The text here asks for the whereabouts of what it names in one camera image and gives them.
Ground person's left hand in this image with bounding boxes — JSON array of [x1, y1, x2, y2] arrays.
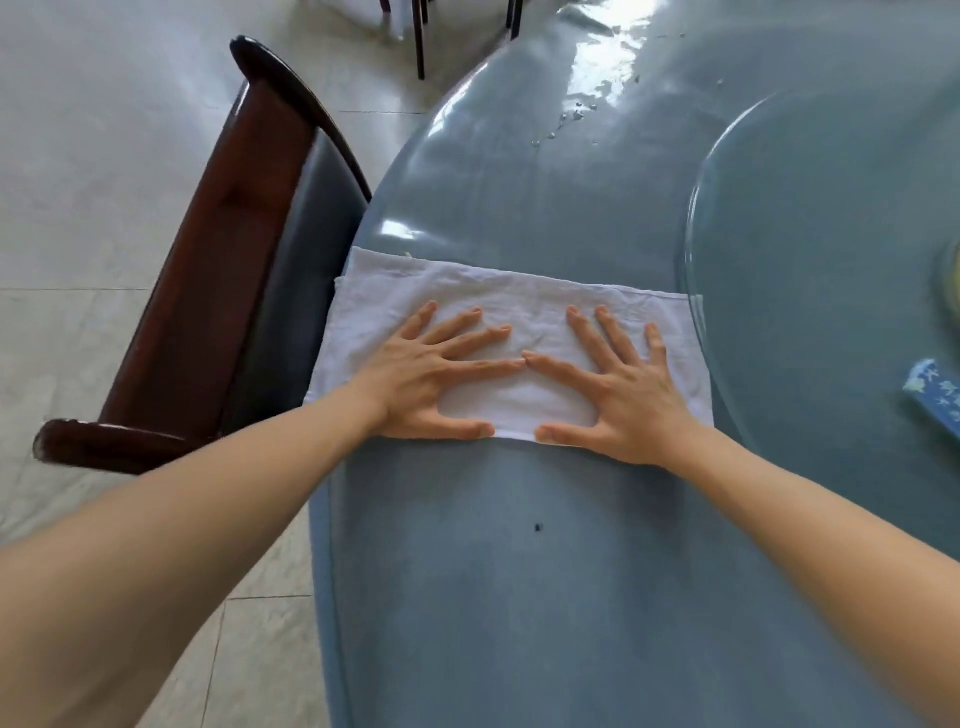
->
[[351, 301, 526, 441]]

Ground person's right hand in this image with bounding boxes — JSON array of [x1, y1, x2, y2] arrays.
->
[[522, 304, 695, 468]]

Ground white cloth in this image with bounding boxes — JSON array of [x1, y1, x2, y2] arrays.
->
[[303, 246, 716, 444]]

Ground person's right forearm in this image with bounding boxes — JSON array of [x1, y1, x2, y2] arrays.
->
[[660, 411, 960, 728]]

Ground person's left forearm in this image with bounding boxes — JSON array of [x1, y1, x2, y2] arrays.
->
[[0, 384, 386, 728]]

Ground round glass turntable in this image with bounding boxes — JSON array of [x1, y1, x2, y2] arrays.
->
[[677, 81, 960, 562]]

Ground dark wooden chair black seat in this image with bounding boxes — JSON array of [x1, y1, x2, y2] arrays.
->
[[32, 34, 374, 477]]

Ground dark chair legs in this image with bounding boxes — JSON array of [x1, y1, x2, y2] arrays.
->
[[378, 0, 526, 82]]

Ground blue patterned packet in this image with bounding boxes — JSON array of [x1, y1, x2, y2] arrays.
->
[[901, 357, 960, 441]]

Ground yellowish object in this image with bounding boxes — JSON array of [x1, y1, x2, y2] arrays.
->
[[933, 238, 960, 318]]

